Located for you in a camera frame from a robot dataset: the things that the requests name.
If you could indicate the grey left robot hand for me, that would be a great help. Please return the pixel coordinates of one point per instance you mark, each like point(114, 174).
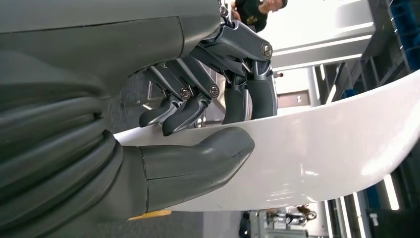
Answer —
point(98, 49)

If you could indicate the person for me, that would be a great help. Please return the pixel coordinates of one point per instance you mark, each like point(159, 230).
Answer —
point(251, 14)

